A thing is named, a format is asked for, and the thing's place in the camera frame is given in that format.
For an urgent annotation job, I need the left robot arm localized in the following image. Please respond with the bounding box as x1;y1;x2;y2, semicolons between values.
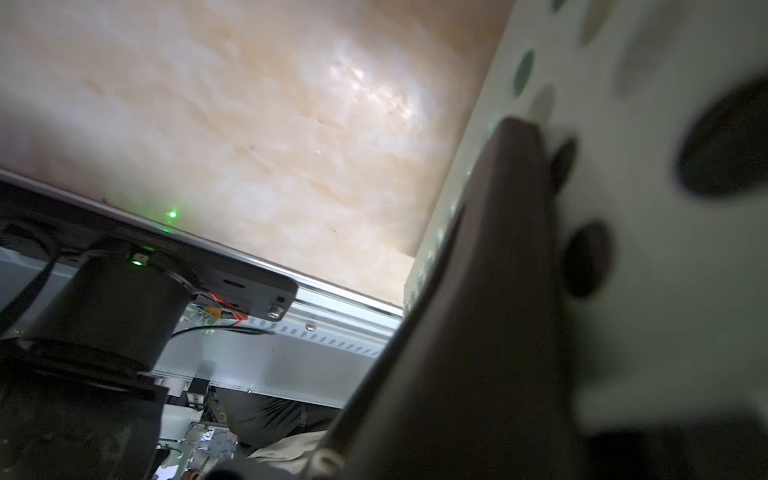
1;117;581;479

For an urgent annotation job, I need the mint green plastic basket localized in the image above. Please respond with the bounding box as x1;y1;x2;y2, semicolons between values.
403;1;767;430

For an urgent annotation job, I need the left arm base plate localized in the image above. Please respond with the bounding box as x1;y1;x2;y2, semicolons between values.
1;172;298;322

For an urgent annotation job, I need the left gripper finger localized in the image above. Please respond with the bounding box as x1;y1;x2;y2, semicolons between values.
302;118;584;479

